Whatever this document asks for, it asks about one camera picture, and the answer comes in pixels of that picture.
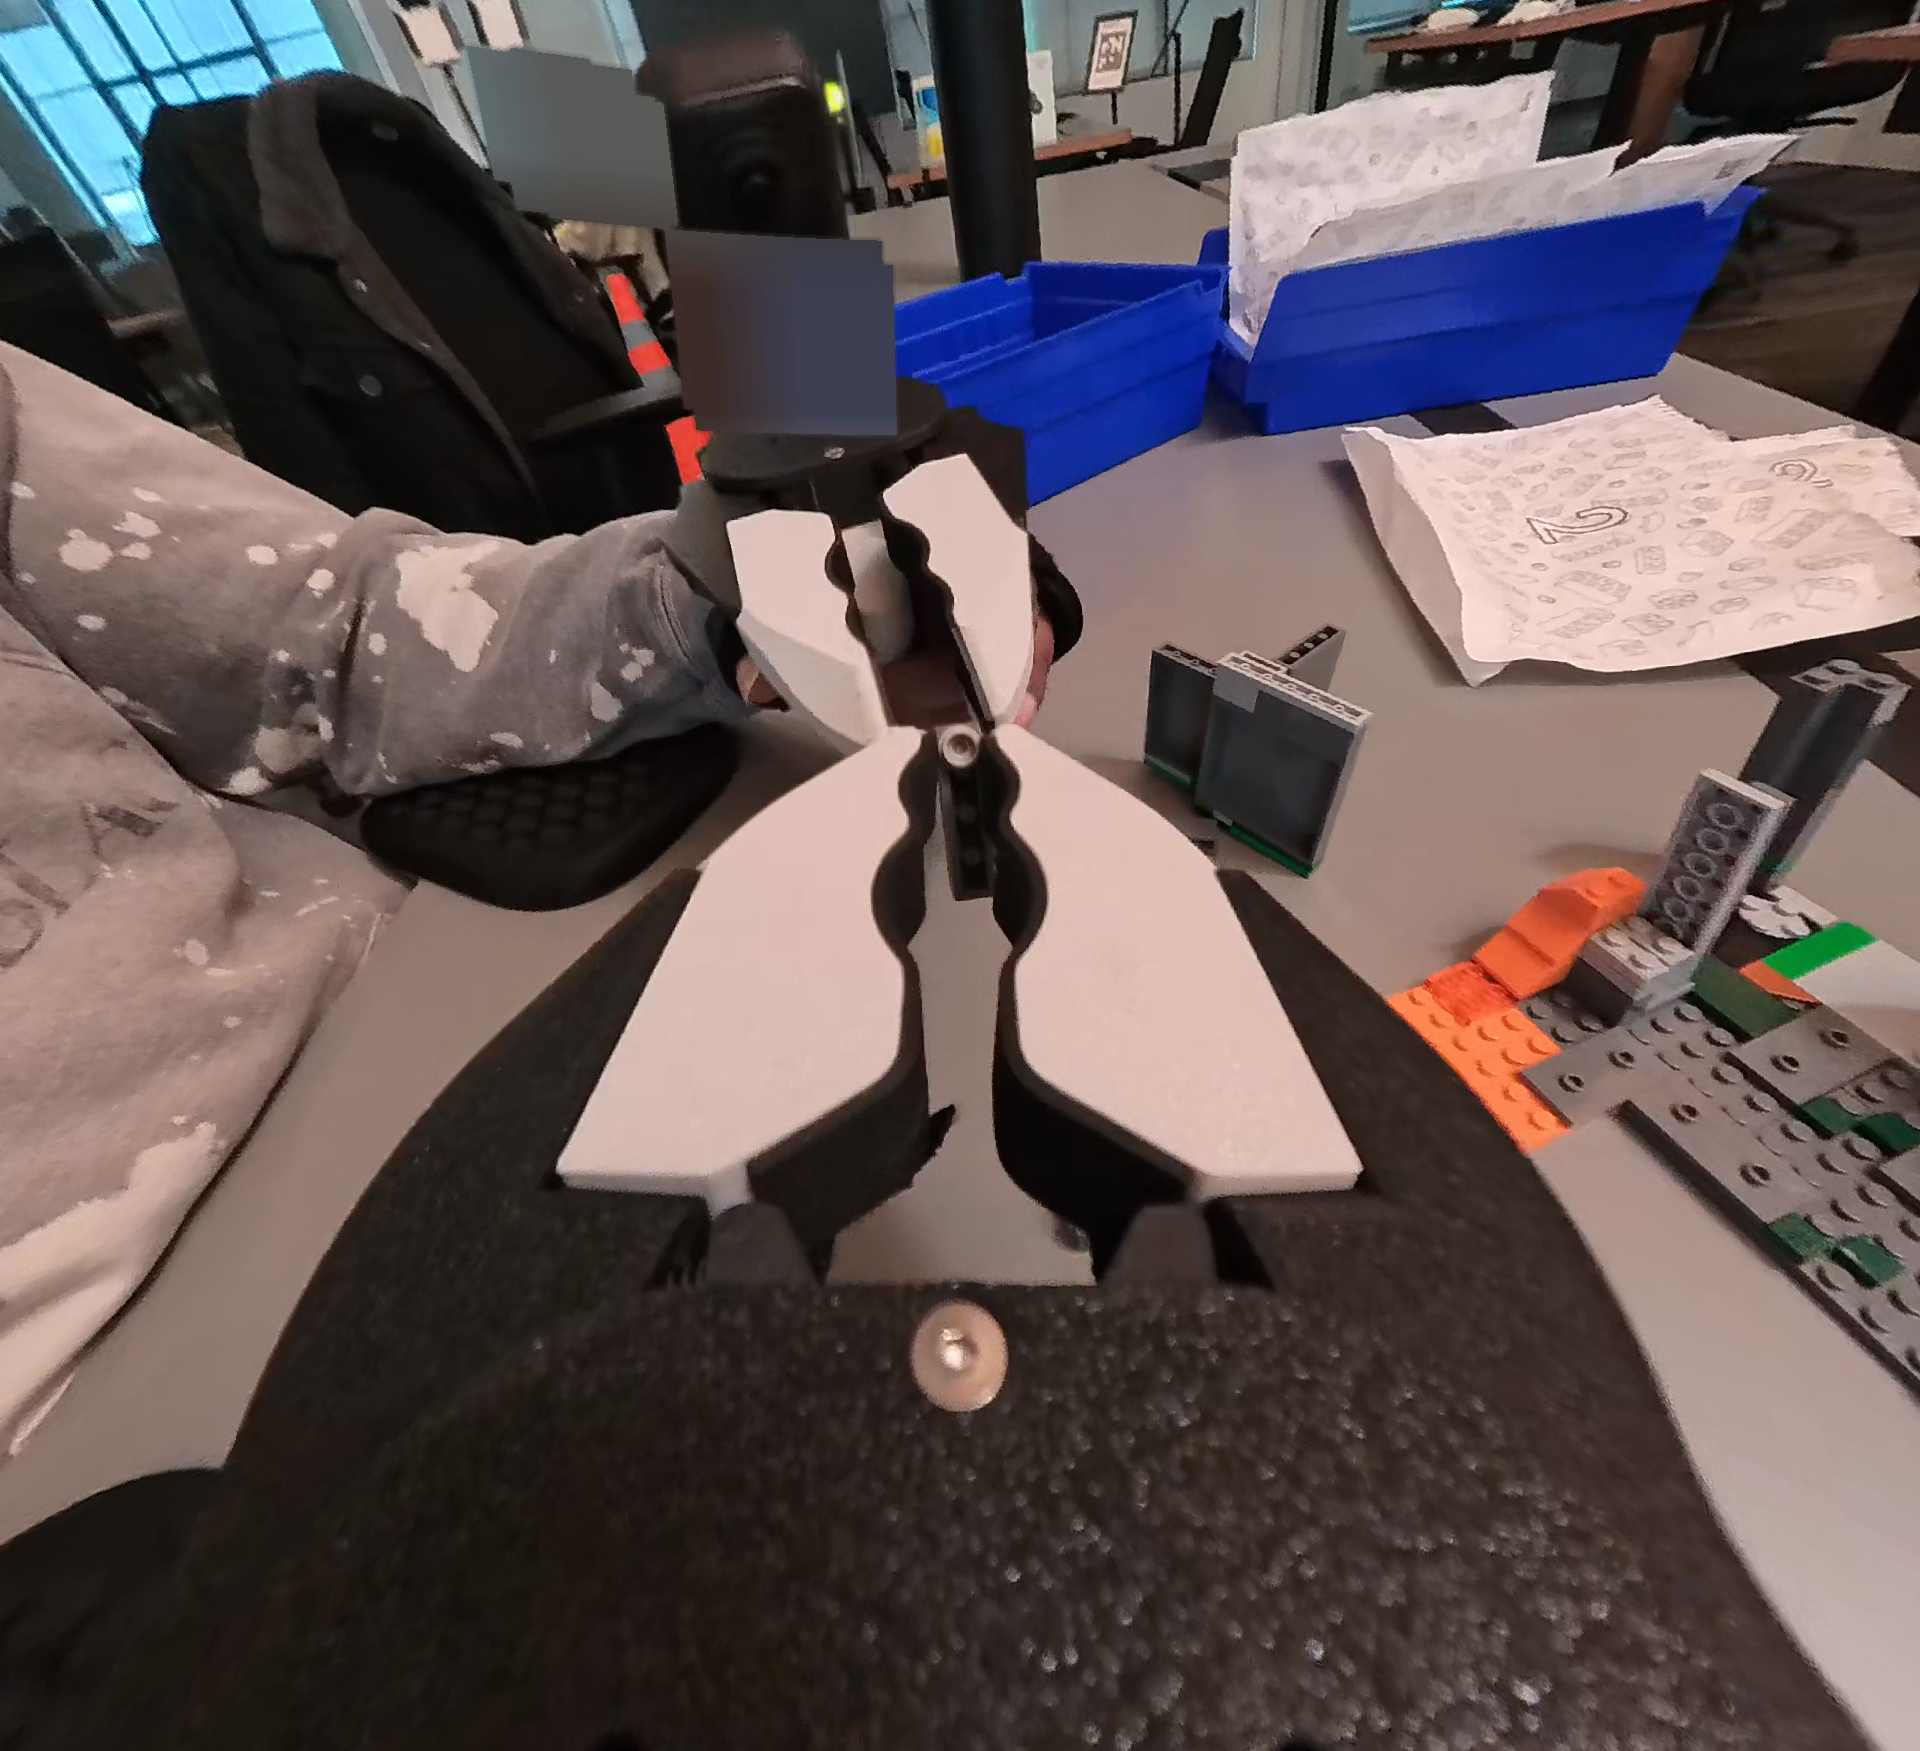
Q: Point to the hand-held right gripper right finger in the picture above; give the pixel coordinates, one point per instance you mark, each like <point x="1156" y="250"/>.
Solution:
<point x="1170" y="1016"/>

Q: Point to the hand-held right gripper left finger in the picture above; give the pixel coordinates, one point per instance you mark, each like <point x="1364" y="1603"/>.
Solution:
<point x="748" y="1016"/>

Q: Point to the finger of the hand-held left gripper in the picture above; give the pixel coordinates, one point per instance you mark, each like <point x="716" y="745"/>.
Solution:
<point x="974" y="552"/>
<point x="801" y="630"/>

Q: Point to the green-topped dark lego wall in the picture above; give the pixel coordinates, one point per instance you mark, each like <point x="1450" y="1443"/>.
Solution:
<point x="1276" y="777"/>

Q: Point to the grey green lego building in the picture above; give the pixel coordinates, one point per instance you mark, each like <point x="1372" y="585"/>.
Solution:
<point x="1724" y="1135"/>

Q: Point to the torn printed paper bag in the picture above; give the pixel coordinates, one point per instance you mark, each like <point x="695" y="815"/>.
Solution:
<point x="1617" y="534"/>

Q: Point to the person's left forearm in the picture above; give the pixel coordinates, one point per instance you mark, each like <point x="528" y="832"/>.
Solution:
<point x="452" y="630"/>

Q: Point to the person's left hand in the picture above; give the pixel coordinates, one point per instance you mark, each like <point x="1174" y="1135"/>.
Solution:
<point x="920" y="699"/>

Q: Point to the orange grey striped cloth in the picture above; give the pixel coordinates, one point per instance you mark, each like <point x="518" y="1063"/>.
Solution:
<point x="644" y="339"/>

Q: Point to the black water bottle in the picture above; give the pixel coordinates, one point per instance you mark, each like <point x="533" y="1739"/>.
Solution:
<point x="983" y="102"/>

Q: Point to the brown wooden desk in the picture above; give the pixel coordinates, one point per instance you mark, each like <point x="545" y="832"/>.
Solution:
<point x="1052" y="148"/>
<point x="1586" y="13"/>

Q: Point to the small framed picture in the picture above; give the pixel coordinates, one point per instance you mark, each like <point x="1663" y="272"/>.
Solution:
<point x="1112" y="54"/>

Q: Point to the person's grey speckled sweatshirt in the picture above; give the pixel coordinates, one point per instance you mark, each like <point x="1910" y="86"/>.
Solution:
<point x="120" y="959"/>

